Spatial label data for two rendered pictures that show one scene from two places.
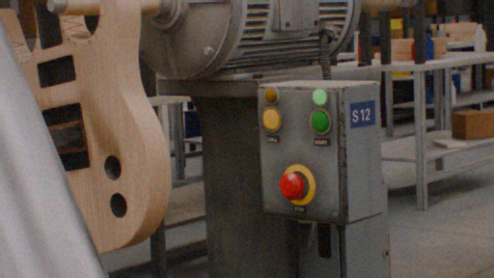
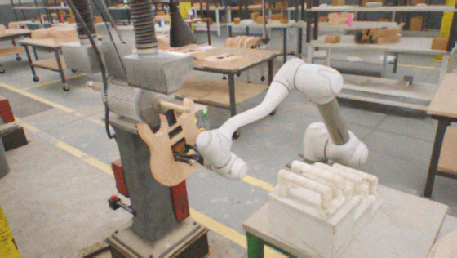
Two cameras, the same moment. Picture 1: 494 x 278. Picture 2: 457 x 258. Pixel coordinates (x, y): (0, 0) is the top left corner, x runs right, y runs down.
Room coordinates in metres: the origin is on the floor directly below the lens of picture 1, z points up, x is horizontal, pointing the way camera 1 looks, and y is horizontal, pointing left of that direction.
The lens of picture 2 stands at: (1.22, 1.85, 1.84)
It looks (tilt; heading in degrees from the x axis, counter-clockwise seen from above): 24 degrees down; 270
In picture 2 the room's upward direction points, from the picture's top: 4 degrees counter-clockwise
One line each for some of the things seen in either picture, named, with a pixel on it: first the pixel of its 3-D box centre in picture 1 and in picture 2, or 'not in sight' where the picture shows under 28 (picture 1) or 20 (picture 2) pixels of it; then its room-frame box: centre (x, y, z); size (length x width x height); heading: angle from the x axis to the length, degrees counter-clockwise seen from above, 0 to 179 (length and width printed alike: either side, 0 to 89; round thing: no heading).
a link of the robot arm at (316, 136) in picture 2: not in sight; (317, 140); (0.68, -0.07, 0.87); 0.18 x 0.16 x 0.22; 133
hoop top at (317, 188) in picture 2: not in sight; (303, 182); (0.99, 0.88, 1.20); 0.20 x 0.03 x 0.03; 135
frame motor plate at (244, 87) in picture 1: (272, 78); (135, 117); (1.78, -0.05, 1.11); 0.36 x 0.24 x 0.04; 138
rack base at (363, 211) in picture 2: not in sight; (330, 206); (0.85, 0.74, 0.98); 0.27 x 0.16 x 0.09; 136
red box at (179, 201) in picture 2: not in sight; (170, 191); (1.68, -0.17, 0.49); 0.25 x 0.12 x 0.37; 138
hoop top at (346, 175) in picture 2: not in sight; (336, 172); (0.82, 0.71, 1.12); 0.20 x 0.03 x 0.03; 135
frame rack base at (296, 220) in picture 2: not in sight; (308, 218); (0.96, 0.85, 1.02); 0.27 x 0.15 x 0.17; 136
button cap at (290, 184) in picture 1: (295, 185); not in sight; (1.40, -0.06, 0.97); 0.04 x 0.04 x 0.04; 48
